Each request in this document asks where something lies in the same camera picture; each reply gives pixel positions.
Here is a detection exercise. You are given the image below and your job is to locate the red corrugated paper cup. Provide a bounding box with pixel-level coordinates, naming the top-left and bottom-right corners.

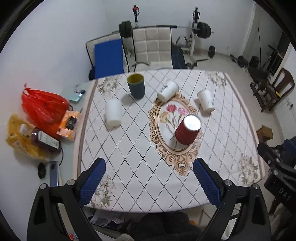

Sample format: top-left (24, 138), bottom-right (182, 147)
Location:
top-left (175, 114), bottom-right (201, 145)

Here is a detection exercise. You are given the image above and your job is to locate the white paper cup right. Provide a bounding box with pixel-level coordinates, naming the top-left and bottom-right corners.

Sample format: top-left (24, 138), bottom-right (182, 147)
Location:
top-left (197, 89), bottom-right (215, 113)

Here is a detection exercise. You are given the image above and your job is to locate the white plastic cup left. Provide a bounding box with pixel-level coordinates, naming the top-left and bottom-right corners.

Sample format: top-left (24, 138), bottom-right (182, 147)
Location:
top-left (106, 99), bottom-right (122, 126)

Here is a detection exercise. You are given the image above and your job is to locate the white paper cup lying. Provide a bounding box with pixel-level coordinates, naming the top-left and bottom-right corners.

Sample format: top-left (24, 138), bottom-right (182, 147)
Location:
top-left (157, 80), bottom-right (180, 102)

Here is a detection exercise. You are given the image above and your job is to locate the green cup yellow inside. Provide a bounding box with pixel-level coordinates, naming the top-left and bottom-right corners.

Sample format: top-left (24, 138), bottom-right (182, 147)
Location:
top-left (126, 73), bottom-right (145, 99)

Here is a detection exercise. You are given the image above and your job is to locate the small cardboard box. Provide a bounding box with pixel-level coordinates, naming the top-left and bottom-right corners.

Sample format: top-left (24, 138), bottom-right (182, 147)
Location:
top-left (256, 125), bottom-right (273, 142)

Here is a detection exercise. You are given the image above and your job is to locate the black round puck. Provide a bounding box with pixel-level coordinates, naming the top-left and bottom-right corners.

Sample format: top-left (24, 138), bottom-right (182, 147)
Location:
top-left (38, 163), bottom-right (46, 179)

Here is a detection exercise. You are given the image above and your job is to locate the dark sauce bottle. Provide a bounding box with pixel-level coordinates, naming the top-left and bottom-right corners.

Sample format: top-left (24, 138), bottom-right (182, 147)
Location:
top-left (30, 128), bottom-right (61, 153)

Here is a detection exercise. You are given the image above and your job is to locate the wooden chair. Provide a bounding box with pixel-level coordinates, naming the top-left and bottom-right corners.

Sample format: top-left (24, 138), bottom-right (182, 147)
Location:
top-left (250, 68), bottom-right (295, 112)

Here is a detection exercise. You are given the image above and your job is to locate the yellow plastic bag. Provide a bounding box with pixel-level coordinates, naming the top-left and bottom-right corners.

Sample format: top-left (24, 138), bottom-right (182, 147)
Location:
top-left (6, 113), bottom-right (51, 162)

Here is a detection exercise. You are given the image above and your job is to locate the orange tissue packet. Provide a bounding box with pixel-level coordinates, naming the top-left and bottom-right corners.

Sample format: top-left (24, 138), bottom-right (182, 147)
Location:
top-left (56, 110), bottom-right (81, 141)

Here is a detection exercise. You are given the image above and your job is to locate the red plastic bag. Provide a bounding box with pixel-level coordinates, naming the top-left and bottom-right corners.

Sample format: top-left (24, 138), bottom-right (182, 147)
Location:
top-left (21, 84), bottom-right (69, 139)

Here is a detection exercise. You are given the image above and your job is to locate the floral patterned tablecloth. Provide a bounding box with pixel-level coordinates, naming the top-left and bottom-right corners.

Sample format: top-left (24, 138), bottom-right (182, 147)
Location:
top-left (78, 69), bottom-right (265, 212)

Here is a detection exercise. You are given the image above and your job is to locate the light blue notebook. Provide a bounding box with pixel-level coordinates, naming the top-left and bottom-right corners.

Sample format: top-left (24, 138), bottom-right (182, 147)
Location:
top-left (61, 82), bottom-right (90, 103)

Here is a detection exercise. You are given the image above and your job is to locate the blue mat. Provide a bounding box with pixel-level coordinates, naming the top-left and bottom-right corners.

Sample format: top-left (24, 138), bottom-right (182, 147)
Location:
top-left (94, 39), bottom-right (124, 79)

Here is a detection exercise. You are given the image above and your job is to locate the white padded chair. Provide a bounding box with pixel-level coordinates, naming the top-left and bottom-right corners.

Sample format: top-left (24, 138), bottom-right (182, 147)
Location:
top-left (132, 27), bottom-right (173, 72)

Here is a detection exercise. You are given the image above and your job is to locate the barbell on rack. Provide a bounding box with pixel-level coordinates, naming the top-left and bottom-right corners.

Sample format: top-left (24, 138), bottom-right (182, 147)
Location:
top-left (118, 6), bottom-right (213, 71)

